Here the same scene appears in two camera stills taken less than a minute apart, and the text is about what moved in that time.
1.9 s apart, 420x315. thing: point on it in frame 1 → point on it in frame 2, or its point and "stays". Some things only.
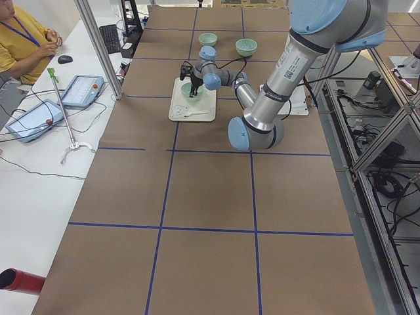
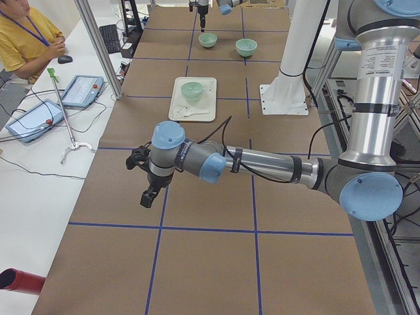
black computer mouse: (64, 59) stays
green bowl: (186, 90) stays
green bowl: (207, 39) stays
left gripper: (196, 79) → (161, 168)
